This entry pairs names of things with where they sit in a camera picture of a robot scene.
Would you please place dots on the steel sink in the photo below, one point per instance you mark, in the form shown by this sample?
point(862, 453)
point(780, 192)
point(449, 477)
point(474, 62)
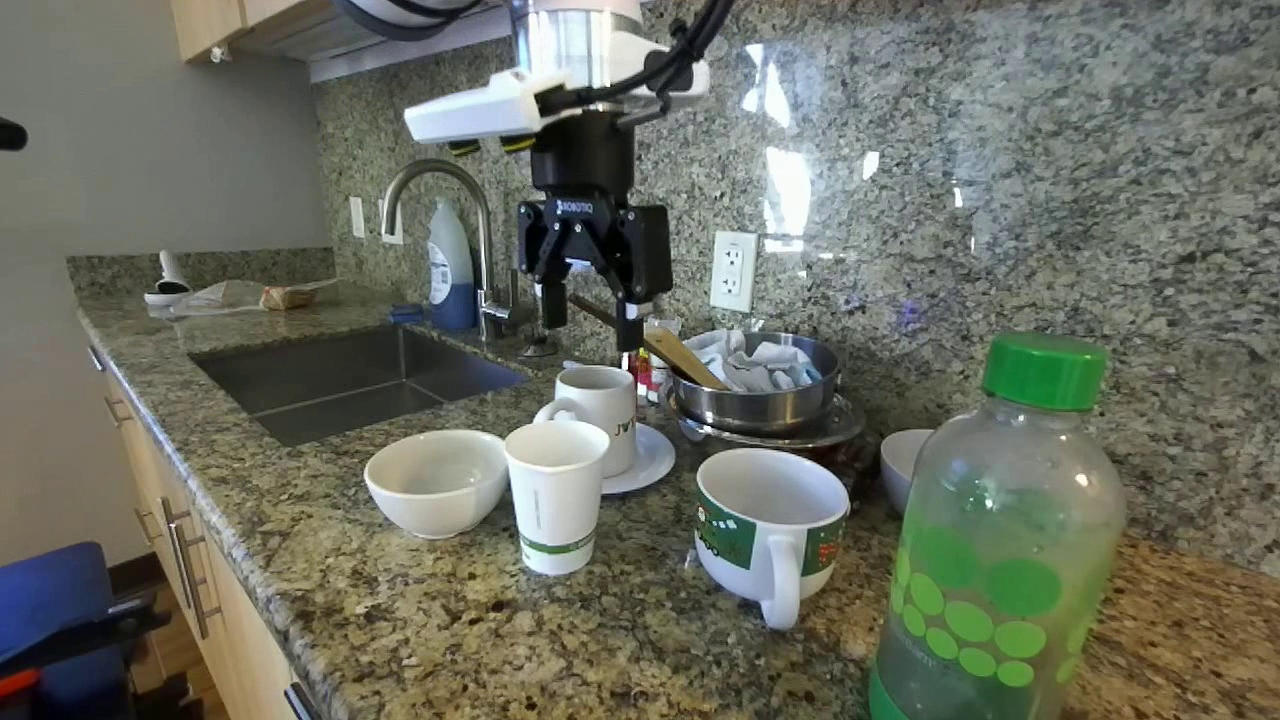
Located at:
point(330, 385)

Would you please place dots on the white wall socket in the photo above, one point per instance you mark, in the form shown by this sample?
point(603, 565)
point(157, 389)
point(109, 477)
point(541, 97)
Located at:
point(733, 270)

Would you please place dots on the steel kitchen tap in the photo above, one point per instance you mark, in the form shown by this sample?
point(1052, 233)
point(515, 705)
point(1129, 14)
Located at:
point(485, 225)

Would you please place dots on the blue chair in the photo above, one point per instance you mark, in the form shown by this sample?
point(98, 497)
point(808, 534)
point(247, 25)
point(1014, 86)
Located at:
point(60, 620)

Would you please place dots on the sink stopper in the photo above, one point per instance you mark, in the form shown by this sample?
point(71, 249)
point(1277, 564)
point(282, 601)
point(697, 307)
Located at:
point(540, 348)

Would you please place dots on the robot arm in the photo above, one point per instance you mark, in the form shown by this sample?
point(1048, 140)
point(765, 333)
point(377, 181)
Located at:
point(570, 40)

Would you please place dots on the blue sponge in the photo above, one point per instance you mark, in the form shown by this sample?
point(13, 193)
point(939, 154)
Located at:
point(406, 314)

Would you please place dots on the crumpled cloths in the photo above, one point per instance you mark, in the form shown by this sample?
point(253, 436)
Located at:
point(765, 368)

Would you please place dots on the steel bowl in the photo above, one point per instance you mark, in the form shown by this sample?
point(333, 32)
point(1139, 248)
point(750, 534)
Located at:
point(760, 408)

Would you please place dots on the wooden spoon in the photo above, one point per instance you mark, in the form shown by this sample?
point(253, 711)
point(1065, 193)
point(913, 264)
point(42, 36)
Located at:
point(685, 360)

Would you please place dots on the white mug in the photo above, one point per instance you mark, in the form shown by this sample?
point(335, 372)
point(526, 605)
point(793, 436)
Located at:
point(605, 410)

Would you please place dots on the crumpled plastic bag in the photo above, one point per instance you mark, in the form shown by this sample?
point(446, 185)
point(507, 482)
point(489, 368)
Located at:
point(250, 296)

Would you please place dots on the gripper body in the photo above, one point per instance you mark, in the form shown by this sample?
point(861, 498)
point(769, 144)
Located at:
point(582, 160)

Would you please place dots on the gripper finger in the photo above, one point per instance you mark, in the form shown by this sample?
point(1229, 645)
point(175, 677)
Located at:
point(553, 300)
point(648, 250)

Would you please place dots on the clear bottle with green cap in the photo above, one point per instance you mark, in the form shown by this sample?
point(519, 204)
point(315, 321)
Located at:
point(1000, 570)

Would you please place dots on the white ceramic bowl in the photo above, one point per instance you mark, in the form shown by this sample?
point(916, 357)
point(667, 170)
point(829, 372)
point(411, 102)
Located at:
point(435, 485)

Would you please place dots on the dish soap bottle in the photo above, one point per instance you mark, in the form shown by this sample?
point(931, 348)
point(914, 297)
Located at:
point(451, 270)

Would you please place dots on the small white bowl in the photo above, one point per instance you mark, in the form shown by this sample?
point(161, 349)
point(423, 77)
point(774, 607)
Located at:
point(900, 465)

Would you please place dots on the small spice bottle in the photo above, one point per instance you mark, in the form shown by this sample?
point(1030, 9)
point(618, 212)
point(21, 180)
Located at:
point(657, 370)

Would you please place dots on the large mug with green print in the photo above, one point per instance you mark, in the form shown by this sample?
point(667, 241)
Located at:
point(770, 530)

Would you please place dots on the white paper cup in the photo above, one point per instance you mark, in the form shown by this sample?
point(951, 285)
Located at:
point(555, 500)

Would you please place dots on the white switch plate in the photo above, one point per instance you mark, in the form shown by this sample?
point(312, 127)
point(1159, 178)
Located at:
point(357, 217)
point(392, 235)

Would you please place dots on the white saucer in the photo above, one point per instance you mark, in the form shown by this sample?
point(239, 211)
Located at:
point(652, 460)

